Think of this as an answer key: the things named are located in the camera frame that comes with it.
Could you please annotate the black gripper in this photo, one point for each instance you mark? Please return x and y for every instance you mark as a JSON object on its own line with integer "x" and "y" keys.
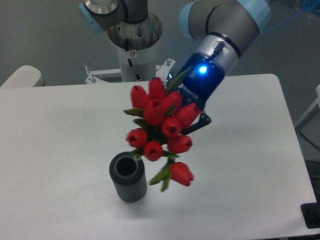
{"x": 196, "y": 81}

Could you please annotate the red tulip bouquet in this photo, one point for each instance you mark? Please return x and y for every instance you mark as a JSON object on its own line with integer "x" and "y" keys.
{"x": 161, "y": 118}

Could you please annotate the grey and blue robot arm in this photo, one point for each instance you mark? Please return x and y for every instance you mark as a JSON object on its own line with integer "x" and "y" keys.
{"x": 225, "y": 29}

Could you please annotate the grey ribbed vase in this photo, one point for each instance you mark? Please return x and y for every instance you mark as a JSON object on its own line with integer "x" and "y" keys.
{"x": 128, "y": 176}

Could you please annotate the white furniture at right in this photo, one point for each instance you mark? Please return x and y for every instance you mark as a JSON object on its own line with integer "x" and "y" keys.
{"x": 312, "y": 110}

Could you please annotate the black device at table edge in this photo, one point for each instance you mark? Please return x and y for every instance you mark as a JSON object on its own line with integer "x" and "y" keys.
{"x": 311, "y": 214}

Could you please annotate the beige chair armrest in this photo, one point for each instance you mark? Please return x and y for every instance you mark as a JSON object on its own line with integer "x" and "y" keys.
{"x": 24, "y": 77}

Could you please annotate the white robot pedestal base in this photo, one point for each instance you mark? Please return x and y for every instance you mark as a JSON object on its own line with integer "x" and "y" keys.
{"x": 134, "y": 66}

